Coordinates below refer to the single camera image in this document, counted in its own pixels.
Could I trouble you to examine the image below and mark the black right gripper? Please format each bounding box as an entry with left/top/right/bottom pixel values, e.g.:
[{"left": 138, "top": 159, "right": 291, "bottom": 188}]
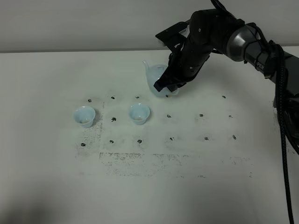
[{"left": 154, "top": 9, "right": 224, "bottom": 93}]

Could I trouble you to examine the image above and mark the light blue porcelain teapot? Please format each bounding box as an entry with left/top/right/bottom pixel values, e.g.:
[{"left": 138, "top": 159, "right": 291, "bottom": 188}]
[{"left": 143, "top": 60, "right": 179, "bottom": 98}]

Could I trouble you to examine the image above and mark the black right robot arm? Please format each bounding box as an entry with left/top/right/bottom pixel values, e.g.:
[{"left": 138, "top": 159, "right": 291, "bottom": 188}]
[{"left": 154, "top": 9, "right": 280, "bottom": 91}]

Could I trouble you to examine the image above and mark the right light blue teacup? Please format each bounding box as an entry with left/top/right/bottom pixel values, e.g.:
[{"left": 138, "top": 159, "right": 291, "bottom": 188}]
[{"left": 128, "top": 103, "right": 150, "bottom": 125}]

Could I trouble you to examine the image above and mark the light blue teacup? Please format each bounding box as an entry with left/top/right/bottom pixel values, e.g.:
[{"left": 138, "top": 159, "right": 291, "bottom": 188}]
[
  {"left": 73, "top": 106, "right": 96, "bottom": 128},
  {"left": 128, "top": 103, "right": 150, "bottom": 125}
]

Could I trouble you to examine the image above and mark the left light blue teacup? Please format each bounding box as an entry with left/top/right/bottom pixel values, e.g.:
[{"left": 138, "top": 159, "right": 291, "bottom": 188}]
[{"left": 73, "top": 106, "right": 96, "bottom": 128}]

